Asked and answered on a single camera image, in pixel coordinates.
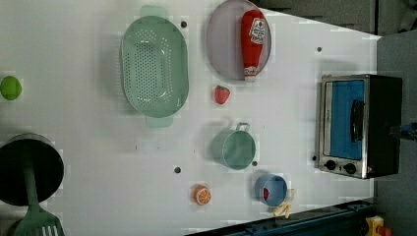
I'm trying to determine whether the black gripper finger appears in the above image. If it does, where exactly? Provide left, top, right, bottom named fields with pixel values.
left=389, top=122, right=417, bottom=142

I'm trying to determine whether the yellow red toy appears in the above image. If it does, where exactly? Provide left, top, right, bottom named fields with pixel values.
left=366, top=215, right=392, bottom=236

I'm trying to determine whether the blue crate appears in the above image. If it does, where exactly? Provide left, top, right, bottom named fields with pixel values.
left=188, top=201, right=376, bottom=236

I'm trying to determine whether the toy banana peel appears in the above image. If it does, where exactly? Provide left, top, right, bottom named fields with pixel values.
left=273, top=189, right=295, bottom=218

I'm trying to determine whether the blue bowl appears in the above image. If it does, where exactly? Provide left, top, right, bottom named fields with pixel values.
left=254, top=173, right=287, bottom=207

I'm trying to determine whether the small strawberry in bowl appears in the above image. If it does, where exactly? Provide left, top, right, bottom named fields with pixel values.
left=263, top=188, right=269, bottom=201

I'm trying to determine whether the green mug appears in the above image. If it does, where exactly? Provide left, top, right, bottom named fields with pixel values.
left=211, top=123, right=257, bottom=170

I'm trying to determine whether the red ketchup bottle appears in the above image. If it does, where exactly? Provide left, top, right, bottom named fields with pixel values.
left=241, top=10, right=266, bottom=81

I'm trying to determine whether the red toy strawberry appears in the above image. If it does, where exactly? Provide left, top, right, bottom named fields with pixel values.
left=214, top=86, right=230, bottom=104

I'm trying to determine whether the grey round plate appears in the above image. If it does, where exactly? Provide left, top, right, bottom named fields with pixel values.
left=207, top=0, right=271, bottom=82

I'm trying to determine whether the toy orange slice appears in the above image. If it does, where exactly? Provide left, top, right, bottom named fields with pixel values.
left=193, top=185, right=211, bottom=206

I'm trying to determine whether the green plastic colander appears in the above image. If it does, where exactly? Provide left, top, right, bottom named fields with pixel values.
left=120, top=5, right=189, bottom=128

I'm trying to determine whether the black cylinder cup lower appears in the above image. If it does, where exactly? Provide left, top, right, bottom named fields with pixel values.
left=0, top=133, right=64, bottom=207

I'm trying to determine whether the green spatula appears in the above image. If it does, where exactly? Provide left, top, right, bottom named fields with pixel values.
left=14, top=166, right=65, bottom=236

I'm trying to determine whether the green toy lime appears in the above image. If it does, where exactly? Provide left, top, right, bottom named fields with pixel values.
left=0, top=76, right=23, bottom=100

